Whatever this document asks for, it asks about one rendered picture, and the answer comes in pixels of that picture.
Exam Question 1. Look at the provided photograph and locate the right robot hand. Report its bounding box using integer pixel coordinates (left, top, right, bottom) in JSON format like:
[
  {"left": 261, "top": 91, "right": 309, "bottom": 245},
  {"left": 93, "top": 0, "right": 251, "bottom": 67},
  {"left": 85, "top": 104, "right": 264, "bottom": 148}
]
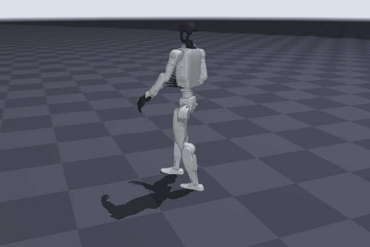
[{"left": 166, "top": 75, "right": 183, "bottom": 88}]

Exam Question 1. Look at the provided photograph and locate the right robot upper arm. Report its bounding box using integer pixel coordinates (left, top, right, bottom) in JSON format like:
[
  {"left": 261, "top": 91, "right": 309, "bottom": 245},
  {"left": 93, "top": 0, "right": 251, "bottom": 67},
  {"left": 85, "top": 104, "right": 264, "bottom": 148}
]
[{"left": 199, "top": 49, "right": 208, "bottom": 82}]

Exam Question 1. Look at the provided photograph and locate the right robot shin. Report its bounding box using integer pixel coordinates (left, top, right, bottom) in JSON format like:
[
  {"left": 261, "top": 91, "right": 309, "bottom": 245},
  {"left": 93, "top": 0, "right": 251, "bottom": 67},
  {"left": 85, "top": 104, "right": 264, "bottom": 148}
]
[{"left": 173, "top": 139, "right": 182, "bottom": 170}]

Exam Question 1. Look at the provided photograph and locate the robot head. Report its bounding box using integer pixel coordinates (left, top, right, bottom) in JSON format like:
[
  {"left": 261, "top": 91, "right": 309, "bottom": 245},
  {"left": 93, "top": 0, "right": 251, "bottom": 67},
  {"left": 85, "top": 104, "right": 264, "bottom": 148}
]
[{"left": 179, "top": 22, "right": 198, "bottom": 49}]

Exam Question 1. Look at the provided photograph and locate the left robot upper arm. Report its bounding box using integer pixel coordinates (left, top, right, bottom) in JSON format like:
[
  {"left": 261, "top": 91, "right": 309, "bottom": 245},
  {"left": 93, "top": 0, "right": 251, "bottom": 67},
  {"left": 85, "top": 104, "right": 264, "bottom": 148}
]
[{"left": 164, "top": 49, "right": 184, "bottom": 83}]

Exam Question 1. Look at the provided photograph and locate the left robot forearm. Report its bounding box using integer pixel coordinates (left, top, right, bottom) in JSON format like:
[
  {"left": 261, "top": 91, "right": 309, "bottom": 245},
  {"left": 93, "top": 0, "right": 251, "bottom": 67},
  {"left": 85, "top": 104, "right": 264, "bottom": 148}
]
[{"left": 145, "top": 73, "right": 166, "bottom": 99}]

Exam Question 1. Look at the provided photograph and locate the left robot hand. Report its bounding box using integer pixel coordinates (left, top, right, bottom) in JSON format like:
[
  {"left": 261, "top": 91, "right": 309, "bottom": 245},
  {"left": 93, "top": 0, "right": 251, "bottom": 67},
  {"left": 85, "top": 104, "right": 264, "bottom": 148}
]
[{"left": 137, "top": 94, "right": 151, "bottom": 113}]

